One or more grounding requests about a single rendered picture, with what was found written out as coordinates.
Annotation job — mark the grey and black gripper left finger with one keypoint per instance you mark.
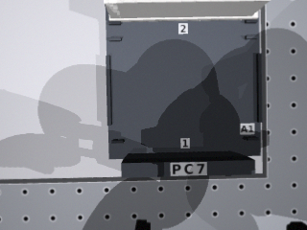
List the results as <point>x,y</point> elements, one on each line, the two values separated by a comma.
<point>142,224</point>

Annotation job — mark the dark grey plate carrier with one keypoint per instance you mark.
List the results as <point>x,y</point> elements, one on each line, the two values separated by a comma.
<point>184,98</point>

